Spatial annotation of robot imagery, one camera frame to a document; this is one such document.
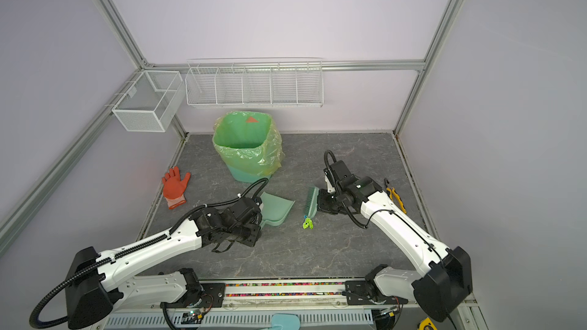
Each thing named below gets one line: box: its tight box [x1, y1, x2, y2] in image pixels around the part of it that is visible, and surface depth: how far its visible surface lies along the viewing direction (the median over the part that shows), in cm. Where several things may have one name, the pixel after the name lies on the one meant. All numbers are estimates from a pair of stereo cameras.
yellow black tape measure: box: [417, 317, 438, 330], surface depth 68 cm
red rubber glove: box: [162, 165, 192, 211], surface depth 102 cm
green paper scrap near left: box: [302, 216, 315, 230], surface depth 90 cm
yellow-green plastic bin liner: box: [212, 110, 286, 176], surface depth 92 cm
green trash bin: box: [212, 111, 276, 183], surface depth 94 cm
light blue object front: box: [270, 313, 302, 330], surface depth 70 cm
